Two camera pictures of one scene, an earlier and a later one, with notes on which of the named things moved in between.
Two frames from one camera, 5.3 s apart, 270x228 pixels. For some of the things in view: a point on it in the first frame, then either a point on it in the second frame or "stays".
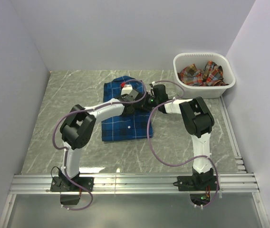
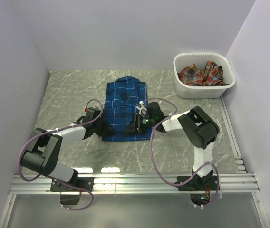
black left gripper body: x=132 y=112 to x=101 y=127
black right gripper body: x=151 y=101 to x=144 y=122
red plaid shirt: x=212 y=75 stays
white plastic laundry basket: x=204 y=75 stays
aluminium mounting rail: x=239 y=183 stays
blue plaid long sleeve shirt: x=123 y=126 stays
